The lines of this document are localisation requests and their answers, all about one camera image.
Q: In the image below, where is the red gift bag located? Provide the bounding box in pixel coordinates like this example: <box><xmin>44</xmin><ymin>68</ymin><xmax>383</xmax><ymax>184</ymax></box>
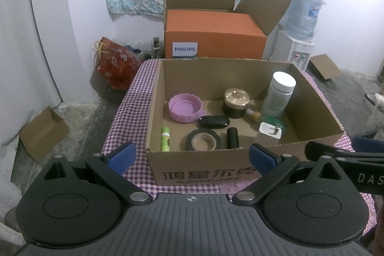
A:
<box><xmin>90</xmin><ymin>36</ymin><xmax>142</xmax><ymax>91</ymax></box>

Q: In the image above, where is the dark jar with gold lid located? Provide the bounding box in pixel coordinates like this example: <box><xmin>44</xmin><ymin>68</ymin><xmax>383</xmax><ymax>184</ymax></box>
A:
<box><xmin>222</xmin><ymin>88</ymin><xmax>250</xmax><ymax>119</ymax></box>

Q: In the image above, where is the blue water bottle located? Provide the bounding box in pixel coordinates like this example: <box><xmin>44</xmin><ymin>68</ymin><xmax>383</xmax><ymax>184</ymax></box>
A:
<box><xmin>283</xmin><ymin>0</ymin><xmax>325</xmax><ymax>42</ymax></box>

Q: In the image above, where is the beige padded jacket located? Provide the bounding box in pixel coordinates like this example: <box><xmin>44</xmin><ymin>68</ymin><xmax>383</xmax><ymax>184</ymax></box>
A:
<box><xmin>364</xmin><ymin>92</ymin><xmax>384</xmax><ymax>137</ymax></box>

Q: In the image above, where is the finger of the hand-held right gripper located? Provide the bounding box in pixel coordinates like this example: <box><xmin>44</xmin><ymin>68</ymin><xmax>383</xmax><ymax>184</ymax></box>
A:
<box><xmin>352</xmin><ymin>137</ymin><xmax>384</xmax><ymax>153</ymax></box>
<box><xmin>304</xmin><ymin>140</ymin><xmax>384</xmax><ymax>167</ymax></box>

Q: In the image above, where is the black key fob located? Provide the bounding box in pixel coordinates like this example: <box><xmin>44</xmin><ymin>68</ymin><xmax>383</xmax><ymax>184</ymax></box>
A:
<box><xmin>193</xmin><ymin>115</ymin><xmax>230</xmax><ymax>129</ymax></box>

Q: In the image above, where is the white water dispenser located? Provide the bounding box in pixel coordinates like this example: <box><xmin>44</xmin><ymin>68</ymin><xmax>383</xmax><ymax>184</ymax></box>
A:
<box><xmin>270</xmin><ymin>30</ymin><xmax>316</xmax><ymax>72</ymax></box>

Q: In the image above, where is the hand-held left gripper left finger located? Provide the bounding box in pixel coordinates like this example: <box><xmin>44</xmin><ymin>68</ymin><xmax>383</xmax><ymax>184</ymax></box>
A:
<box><xmin>40</xmin><ymin>141</ymin><xmax>153</xmax><ymax>205</ymax></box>

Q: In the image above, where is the small open cardboard box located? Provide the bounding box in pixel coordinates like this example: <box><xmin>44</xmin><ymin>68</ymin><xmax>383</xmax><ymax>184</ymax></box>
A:
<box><xmin>18</xmin><ymin>106</ymin><xmax>71</xmax><ymax>163</ymax></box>

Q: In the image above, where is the black tape roll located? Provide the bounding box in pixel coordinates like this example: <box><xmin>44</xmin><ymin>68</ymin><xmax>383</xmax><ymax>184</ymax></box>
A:
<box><xmin>185</xmin><ymin>129</ymin><xmax>222</xmax><ymax>151</ymax></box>

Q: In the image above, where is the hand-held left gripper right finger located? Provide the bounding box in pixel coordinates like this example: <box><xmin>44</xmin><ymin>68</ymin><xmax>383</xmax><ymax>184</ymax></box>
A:
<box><xmin>232</xmin><ymin>143</ymin><xmax>350</xmax><ymax>205</ymax></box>

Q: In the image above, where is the purple checked tablecloth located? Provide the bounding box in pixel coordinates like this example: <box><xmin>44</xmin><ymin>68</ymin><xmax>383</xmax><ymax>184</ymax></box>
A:
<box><xmin>102</xmin><ymin>58</ymin><xmax>375</xmax><ymax>214</ymax></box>

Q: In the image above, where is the green tube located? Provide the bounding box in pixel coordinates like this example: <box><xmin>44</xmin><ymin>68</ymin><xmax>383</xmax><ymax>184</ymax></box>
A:
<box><xmin>160</xmin><ymin>127</ymin><xmax>171</xmax><ymax>152</ymax></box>

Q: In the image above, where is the white charger plug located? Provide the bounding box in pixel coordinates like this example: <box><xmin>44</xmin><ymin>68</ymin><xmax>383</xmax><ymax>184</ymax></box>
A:
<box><xmin>258</xmin><ymin>122</ymin><xmax>283</xmax><ymax>146</ymax></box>

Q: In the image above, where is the orange box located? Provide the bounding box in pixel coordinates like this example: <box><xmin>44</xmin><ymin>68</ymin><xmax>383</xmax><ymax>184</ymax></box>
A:
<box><xmin>163</xmin><ymin>9</ymin><xmax>268</xmax><ymax>60</ymax></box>

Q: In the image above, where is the flat cardboard piece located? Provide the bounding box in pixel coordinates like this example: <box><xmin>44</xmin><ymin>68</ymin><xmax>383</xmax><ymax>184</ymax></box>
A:
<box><xmin>309</xmin><ymin>54</ymin><xmax>342</xmax><ymax>82</ymax></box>

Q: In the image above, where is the printed cardboard box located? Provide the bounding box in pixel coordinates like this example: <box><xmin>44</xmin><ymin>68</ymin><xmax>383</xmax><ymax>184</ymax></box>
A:
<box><xmin>145</xmin><ymin>57</ymin><xmax>345</xmax><ymax>194</ymax></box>

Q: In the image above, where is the black cylinder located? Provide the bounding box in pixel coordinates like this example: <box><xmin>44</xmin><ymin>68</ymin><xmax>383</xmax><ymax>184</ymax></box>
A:
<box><xmin>226</xmin><ymin>127</ymin><xmax>240</xmax><ymax>149</ymax></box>

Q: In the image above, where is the dark glass bottle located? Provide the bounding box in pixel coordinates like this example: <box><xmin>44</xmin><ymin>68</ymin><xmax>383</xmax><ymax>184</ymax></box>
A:
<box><xmin>152</xmin><ymin>37</ymin><xmax>161</xmax><ymax>59</ymax></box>

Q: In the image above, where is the white bottle with white cap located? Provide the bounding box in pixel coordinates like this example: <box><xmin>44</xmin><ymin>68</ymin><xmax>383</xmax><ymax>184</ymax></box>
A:
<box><xmin>260</xmin><ymin>71</ymin><xmax>297</xmax><ymax>119</ymax></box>

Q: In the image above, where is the blue plastic bag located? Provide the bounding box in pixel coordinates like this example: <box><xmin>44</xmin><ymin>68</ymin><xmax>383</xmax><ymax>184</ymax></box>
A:
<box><xmin>124</xmin><ymin>44</ymin><xmax>142</xmax><ymax>56</ymax></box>

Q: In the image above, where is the white curtain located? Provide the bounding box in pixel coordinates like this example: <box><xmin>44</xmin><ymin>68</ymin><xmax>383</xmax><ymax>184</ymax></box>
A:
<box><xmin>0</xmin><ymin>0</ymin><xmax>63</xmax><ymax>214</ymax></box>

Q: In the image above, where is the green bottle with amber neck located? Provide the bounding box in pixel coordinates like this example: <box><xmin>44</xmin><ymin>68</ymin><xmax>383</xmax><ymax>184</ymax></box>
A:
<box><xmin>246</xmin><ymin>108</ymin><xmax>286</xmax><ymax>132</ymax></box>

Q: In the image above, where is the pink plastic lid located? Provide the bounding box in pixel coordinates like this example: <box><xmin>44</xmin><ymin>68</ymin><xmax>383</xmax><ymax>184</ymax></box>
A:
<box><xmin>168</xmin><ymin>93</ymin><xmax>204</xmax><ymax>124</ymax></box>

